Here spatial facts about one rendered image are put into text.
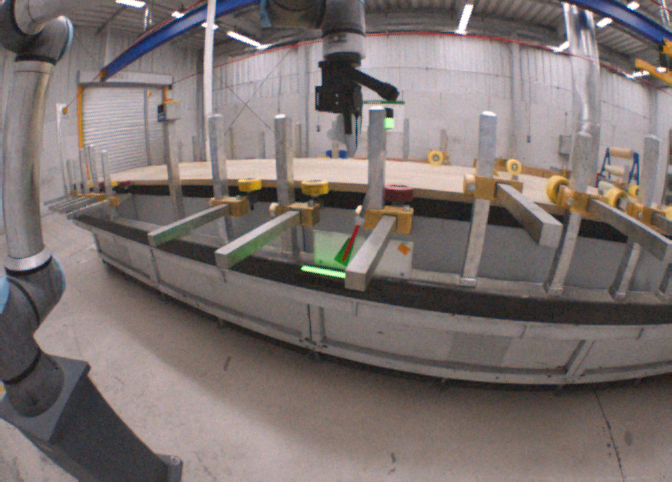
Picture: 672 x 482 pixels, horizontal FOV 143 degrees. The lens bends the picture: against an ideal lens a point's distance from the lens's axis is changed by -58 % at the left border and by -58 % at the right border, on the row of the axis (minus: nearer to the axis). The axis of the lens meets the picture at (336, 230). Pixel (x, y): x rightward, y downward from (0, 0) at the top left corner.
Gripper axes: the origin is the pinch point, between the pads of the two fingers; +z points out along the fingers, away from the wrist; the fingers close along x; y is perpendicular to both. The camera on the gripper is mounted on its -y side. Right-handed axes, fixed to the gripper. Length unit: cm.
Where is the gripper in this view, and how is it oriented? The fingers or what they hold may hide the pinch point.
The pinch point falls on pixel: (354, 151)
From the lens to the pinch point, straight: 56.6
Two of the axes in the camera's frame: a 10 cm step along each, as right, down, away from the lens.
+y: -9.3, -1.1, 3.4
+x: -3.6, 3.2, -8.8
